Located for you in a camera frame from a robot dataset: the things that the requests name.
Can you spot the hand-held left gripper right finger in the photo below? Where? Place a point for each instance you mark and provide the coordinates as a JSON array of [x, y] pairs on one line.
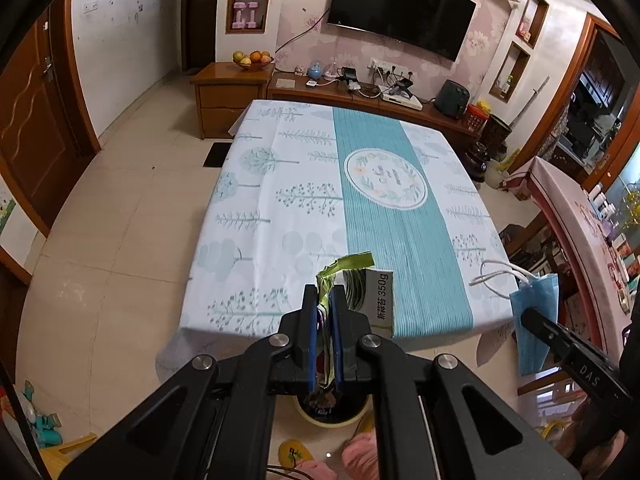
[[337, 340]]

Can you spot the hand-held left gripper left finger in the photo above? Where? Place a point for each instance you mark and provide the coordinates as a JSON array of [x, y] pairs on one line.
[[312, 340]]

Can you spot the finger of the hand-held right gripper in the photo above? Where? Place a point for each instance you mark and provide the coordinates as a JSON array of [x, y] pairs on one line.
[[587, 377], [565, 337]]

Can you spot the blue face mask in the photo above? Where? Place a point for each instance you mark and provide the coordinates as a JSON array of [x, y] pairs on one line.
[[537, 310]]

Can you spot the black trash bin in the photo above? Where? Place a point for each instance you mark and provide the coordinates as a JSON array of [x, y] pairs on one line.
[[350, 417]]

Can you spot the yellow slipper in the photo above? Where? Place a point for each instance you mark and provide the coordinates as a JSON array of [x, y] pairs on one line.
[[295, 452]]

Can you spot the tree print tablecloth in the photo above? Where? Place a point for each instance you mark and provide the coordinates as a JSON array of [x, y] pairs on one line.
[[280, 210]]

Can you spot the pink covered table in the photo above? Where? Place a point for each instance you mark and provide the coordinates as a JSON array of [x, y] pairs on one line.
[[565, 200]]

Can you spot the dark round cooker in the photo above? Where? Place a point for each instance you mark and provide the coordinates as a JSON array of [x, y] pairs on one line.
[[477, 162]]

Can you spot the black floor mat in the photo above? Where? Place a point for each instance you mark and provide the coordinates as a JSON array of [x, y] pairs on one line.
[[218, 155]]

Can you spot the dark wooden bin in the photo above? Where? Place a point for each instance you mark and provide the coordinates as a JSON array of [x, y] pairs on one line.
[[496, 132]]

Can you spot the red basket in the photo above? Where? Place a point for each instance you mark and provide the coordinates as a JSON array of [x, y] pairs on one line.
[[476, 119]]

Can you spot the long wooden stick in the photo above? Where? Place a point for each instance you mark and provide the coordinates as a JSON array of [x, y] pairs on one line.
[[530, 100]]

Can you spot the wooden television stand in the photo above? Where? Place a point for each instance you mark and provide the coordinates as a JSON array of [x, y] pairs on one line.
[[350, 97]]

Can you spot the white set-top box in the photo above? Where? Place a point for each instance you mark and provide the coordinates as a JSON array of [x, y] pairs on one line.
[[400, 101]]

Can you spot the wooden side cabinet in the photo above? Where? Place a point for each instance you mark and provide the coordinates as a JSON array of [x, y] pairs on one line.
[[225, 100]]

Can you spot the dark air fryer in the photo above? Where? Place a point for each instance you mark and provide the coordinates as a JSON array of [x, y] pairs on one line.
[[451, 100]]

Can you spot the blue round device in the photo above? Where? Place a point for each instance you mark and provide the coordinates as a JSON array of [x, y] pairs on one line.
[[315, 69]]

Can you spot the teal toy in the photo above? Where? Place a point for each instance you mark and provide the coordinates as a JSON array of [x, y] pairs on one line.
[[42, 420]]

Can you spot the fruit bowl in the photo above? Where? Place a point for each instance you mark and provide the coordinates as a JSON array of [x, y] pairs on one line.
[[252, 60]]

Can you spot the pink dumbbell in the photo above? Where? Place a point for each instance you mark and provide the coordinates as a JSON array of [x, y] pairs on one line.
[[252, 15], [239, 16]]

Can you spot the brown wooden door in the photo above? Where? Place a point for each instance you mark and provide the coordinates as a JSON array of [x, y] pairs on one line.
[[35, 125]]

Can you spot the wall power strip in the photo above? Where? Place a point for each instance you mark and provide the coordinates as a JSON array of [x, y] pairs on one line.
[[387, 66]]

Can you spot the children's wall sticker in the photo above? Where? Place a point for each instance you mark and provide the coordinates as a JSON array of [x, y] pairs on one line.
[[12, 220]]

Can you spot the wall television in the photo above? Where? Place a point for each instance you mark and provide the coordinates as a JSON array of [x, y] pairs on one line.
[[400, 5]]

